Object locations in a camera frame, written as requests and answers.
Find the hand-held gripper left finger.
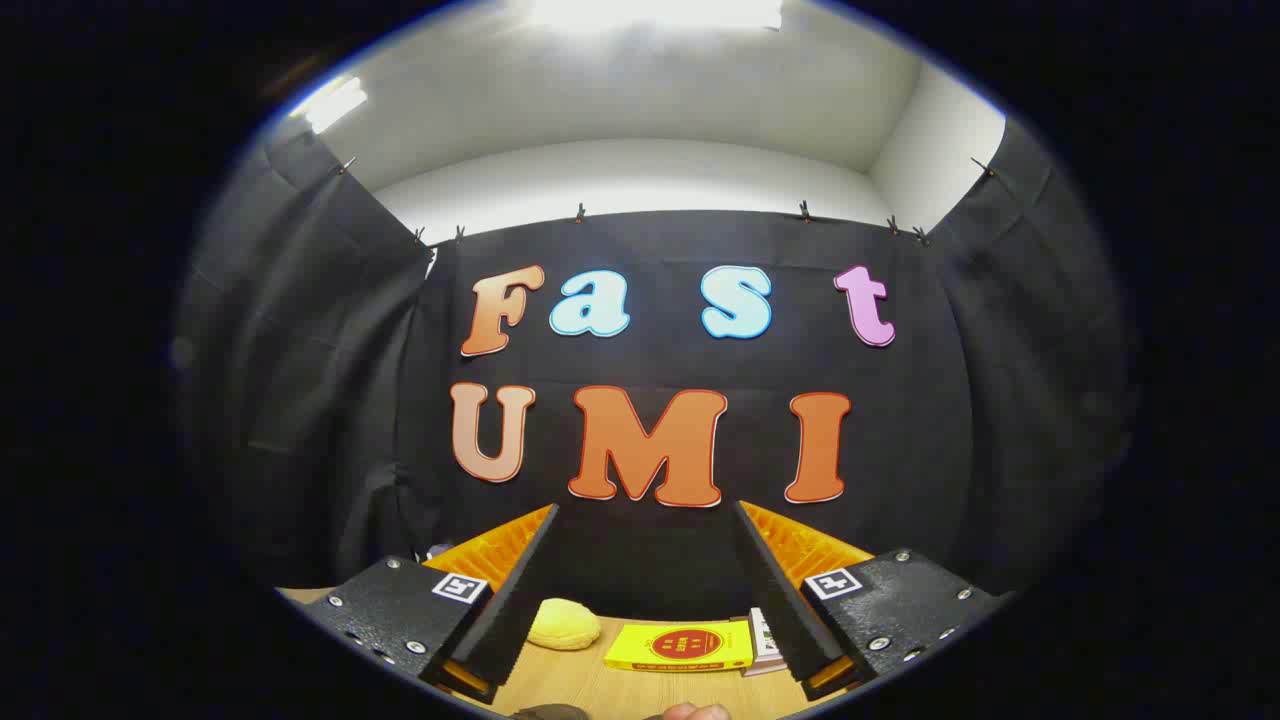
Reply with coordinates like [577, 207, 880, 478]
[300, 503, 561, 706]

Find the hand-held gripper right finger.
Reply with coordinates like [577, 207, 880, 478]
[733, 500, 1006, 701]

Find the white illustrated book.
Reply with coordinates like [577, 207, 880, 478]
[748, 607, 786, 663]

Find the yellow bun plush toy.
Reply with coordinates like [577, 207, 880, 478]
[527, 598, 602, 652]

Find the yellow book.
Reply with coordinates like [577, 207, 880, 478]
[603, 620, 755, 673]

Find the black backdrop cloth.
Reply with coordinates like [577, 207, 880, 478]
[175, 120, 1141, 621]

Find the ceiling light panel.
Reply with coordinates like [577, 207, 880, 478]
[290, 78, 369, 136]
[520, 0, 786, 33]

